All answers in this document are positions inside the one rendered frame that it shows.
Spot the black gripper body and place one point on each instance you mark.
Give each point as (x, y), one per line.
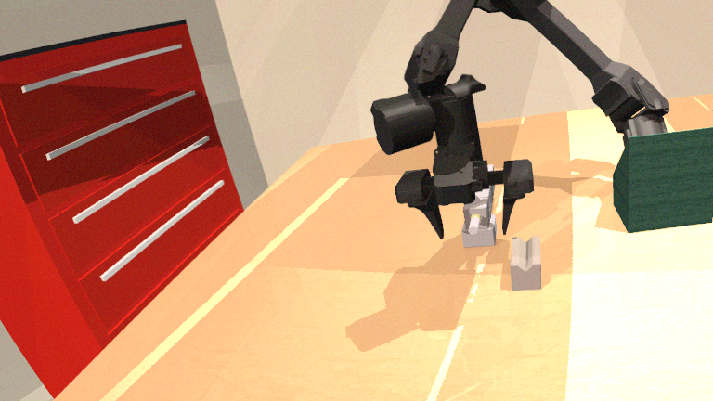
(517, 175)

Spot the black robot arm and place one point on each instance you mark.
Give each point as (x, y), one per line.
(411, 119)

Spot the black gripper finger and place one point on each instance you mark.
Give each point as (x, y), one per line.
(508, 203)
(430, 209)

